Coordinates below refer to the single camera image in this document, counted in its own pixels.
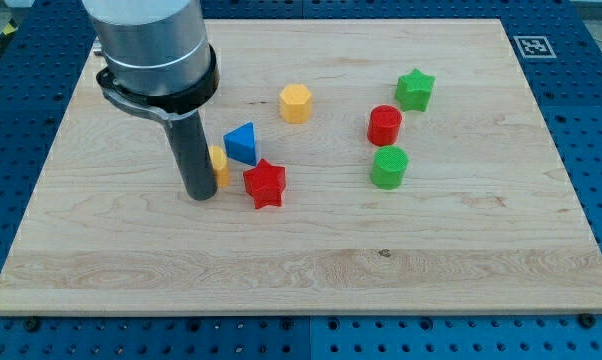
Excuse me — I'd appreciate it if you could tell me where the blue triangle block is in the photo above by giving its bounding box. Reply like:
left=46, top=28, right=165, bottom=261
left=223, top=122, right=257, bottom=166

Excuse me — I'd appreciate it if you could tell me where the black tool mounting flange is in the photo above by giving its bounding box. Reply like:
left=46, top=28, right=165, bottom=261
left=96, top=45, right=219, bottom=125

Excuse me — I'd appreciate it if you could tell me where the green cylinder block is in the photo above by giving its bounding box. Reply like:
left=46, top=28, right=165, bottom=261
left=370, top=145, right=409, bottom=190

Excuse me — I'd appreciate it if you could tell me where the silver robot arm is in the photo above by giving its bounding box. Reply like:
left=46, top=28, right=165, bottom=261
left=82, top=0, right=219, bottom=201

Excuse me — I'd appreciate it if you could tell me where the red cylinder block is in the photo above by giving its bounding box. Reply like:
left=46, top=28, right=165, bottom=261
left=367, top=105, right=402, bottom=146

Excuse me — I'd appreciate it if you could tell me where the wooden board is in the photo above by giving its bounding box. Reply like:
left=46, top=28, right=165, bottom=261
left=0, top=19, right=602, bottom=317

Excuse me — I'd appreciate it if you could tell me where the green star block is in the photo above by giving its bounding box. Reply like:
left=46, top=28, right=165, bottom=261
left=394, top=68, right=436, bottom=112

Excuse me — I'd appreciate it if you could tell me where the red star block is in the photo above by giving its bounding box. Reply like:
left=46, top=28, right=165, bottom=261
left=243, top=159, right=286, bottom=209

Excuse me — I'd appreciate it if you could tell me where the yellow heart block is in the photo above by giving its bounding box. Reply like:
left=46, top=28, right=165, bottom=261
left=209, top=145, right=230, bottom=188

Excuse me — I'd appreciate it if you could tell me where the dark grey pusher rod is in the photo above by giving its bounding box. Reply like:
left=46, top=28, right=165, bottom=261
left=164, top=110, right=217, bottom=201

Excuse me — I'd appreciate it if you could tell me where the yellow hexagon block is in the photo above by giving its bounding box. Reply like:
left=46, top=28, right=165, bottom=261
left=279, top=84, right=312, bottom=124

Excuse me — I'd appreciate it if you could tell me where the white fiducial marker tag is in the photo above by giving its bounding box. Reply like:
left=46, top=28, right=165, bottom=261
left=514, top=35, right=556, bottom=59

